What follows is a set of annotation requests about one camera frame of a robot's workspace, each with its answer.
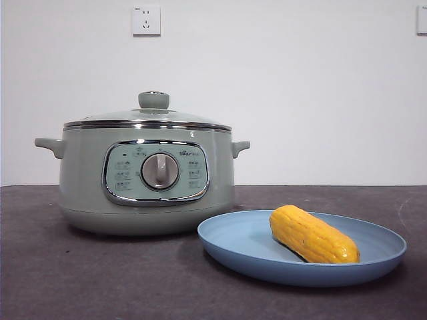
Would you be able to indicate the glass lid with green knob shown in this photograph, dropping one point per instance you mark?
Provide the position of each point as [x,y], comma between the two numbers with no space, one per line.
[153,100]

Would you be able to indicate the yellow corn cob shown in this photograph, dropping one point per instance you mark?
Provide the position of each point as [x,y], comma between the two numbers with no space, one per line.
[313,233]

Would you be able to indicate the pale green electric steamer pot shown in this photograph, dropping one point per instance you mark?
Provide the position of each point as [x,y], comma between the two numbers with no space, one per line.
[83,186]

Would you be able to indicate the blue round plate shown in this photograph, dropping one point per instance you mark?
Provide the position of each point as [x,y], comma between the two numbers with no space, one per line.
[240,240]

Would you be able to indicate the white wall socket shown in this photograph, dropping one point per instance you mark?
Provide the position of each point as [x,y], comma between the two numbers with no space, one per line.
[146,20]

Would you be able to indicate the white wall switch plate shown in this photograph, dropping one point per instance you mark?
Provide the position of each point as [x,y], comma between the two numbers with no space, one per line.
[422,20]

